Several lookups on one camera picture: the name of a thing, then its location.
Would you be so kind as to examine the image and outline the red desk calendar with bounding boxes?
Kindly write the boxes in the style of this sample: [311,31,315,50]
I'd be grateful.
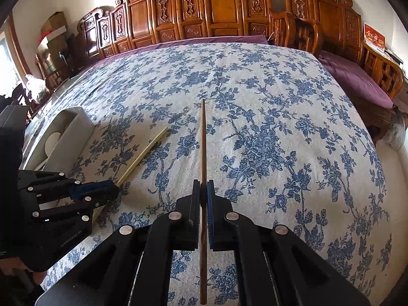
[363,22,387,55]

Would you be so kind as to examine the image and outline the blue floral tablecloth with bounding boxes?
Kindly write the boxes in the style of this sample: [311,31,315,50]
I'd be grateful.
[19,42,396,306]

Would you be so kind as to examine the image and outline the large white ceramic spoon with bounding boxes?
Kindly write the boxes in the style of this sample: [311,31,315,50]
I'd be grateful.
[44,132,63,159]

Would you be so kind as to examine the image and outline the stack of cardboard boxes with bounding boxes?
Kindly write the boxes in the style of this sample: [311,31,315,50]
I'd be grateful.
[37,11,70,58]

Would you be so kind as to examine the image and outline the dark brown wooden chopstick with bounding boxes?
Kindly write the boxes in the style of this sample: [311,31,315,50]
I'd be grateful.
[199,99,208,305]

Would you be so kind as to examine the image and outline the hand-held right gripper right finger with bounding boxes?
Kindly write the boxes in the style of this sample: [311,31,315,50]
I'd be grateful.
[207,179,372,306]

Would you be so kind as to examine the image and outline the short purple seat cushion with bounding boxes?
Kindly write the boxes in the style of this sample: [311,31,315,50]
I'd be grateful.
[318,50,395,109]

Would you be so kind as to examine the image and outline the long carved wooden sofa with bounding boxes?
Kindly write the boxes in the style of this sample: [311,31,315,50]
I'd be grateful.
[76,0,272,62]

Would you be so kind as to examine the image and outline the person's left hand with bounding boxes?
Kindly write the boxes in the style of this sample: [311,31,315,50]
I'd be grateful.
[0,257,46,287]

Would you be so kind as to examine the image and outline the carved wooden armchair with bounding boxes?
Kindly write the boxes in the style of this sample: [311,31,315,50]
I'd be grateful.
[269,10,325,58]

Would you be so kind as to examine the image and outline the light bamboo chopstick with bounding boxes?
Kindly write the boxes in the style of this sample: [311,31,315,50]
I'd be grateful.
[92,126,168,218]

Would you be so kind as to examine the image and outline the grey plastic bag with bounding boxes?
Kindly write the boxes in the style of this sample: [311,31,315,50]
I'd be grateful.
[380,111,406,151]

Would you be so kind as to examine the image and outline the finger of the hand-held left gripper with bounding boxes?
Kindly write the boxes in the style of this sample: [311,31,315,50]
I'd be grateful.
[17,171,120,199]
[30,196,111,222]

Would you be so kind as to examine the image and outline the short carved wooden sofa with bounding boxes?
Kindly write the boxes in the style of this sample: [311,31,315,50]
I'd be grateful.
[284,0,406,103]

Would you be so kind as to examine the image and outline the white box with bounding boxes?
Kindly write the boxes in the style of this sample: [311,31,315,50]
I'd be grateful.
[384,48,404,66]

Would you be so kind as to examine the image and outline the grey utensil tray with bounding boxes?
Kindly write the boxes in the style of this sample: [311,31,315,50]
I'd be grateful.
[21,106,96,172]

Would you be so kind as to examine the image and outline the dark wooden chair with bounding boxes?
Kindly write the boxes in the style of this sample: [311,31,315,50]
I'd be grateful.
[34,50,65,87]

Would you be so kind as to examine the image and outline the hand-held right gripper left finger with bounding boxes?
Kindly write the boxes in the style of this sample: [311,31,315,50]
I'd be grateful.
[35,179,205,306]

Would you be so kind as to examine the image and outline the white plastic bag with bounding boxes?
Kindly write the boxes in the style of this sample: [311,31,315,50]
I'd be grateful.
[25,74,49,103]

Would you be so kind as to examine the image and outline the long purple seat cushion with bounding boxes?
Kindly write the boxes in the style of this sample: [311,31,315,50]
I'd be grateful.
[92,34,269,68]

